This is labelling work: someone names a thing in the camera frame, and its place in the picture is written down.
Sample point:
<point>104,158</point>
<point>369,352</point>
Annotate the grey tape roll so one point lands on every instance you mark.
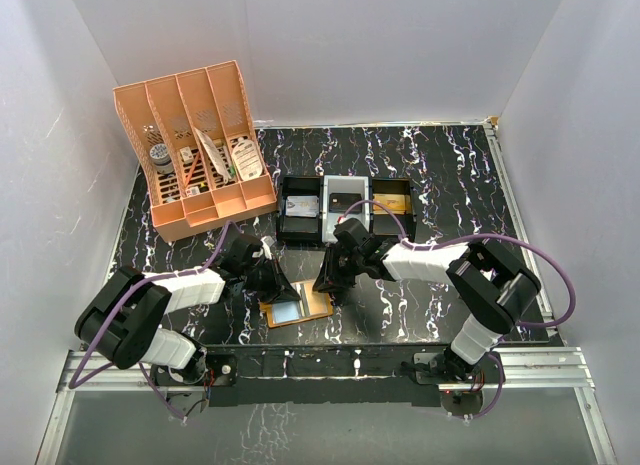
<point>160,158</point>

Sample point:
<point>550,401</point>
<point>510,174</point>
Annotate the white labelled package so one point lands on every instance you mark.
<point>246,158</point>

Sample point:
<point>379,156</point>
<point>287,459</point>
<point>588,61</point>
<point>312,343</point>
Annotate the black card bin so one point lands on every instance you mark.
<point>298,230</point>
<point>387,224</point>

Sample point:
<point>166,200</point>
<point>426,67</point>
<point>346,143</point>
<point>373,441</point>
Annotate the peach desk file organizer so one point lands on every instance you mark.
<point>168,110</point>

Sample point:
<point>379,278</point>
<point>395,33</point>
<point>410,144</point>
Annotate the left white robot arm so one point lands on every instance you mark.
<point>123,321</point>

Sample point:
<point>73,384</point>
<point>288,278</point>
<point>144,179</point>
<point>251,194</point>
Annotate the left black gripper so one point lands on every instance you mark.
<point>280,288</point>

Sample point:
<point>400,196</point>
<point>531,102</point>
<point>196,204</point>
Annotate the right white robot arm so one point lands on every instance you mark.
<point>494,284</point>

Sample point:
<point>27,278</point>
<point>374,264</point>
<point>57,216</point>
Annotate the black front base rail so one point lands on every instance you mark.
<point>335,374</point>

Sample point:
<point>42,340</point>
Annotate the left black card bin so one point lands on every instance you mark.
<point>298,230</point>

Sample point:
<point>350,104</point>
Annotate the orange pencil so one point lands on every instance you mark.
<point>190,172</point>

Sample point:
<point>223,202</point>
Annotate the black credit card stack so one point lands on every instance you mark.
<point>340,202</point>

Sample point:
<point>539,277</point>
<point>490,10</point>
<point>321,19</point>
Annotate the gold credit card stack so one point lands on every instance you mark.
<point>398,204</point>

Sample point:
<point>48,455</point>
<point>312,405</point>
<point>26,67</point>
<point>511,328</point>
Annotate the orange leather card holder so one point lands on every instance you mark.
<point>286,313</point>

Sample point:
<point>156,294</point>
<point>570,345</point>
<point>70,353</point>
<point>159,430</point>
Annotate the silver credit card stack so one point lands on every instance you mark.
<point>302,206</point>

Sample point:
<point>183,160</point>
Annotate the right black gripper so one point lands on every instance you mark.
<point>330,280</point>

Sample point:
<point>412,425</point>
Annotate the right black card bin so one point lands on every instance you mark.
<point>387,224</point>

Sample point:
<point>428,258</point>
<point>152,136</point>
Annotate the white middle card bin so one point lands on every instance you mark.
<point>360,211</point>

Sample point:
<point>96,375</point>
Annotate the aluminium table frame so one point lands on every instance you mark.
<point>545,413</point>

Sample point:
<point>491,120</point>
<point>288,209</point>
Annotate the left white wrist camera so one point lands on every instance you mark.
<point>267,243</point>

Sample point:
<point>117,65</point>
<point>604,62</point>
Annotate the white paper leaflet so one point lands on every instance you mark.
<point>214,155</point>

